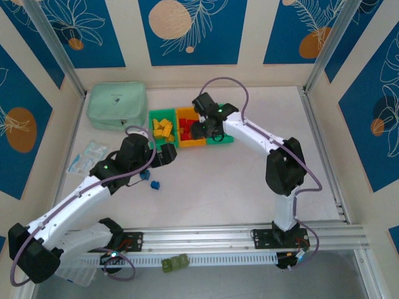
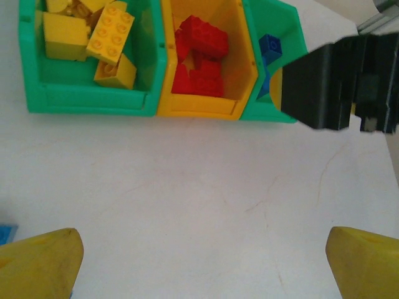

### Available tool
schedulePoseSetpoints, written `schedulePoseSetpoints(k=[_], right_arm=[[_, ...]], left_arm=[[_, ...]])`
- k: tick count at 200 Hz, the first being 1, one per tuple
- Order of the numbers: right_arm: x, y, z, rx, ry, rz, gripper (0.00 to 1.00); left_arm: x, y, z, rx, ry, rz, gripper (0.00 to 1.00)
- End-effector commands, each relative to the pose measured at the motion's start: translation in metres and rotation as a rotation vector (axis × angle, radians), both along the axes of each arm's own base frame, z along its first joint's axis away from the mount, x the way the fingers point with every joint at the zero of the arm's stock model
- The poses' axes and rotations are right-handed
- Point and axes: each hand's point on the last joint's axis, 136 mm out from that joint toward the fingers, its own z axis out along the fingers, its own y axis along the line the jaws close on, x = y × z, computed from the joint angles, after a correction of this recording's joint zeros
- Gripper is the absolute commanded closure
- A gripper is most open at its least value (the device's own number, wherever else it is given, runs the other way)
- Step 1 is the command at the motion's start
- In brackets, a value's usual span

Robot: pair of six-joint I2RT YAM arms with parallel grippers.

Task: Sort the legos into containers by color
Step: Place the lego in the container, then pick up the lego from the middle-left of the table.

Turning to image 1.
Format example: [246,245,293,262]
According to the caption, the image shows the yellow plastic bin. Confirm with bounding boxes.
[175,106,207,148]

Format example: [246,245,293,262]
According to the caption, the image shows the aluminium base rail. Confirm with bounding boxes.
[59,222,365,258]

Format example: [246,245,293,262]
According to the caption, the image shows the clear plastic organizer box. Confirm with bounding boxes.
[54,264,97,287]

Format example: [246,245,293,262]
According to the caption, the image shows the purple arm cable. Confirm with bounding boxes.
[8,125,156,286]
[198,77,324,270]

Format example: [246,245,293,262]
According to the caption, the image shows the white slotted cable duct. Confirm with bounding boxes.
[60,252,278,268]

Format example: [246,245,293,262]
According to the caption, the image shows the aluminium side rail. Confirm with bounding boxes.
[45,93,89,225]
[298,86,352,225]

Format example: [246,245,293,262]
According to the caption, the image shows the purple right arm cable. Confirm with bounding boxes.
[198,77,324,270]

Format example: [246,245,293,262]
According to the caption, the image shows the black arm base connector block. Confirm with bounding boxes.
[276,252,312,271]
[99,251,126,277]

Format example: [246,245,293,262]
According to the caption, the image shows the blue and white plastic packet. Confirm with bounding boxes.
[67,154,94,175]

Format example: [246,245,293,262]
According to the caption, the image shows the green plastic bin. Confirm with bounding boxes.
[202,103,234,146]
[148,108,179,150]

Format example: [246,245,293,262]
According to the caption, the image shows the mint green zipper pouch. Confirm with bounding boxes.
[86,81,149,131]

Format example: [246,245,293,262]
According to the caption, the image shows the aluminium frame post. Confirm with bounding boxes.
[21,0,87,98]
[304,0,367,94]

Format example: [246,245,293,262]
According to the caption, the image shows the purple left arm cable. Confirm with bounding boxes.
[8,125,156,286]

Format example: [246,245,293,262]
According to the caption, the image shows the aluminium lower frame bar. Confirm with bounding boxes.
[353,249,386,299]
[14,280,41,299]

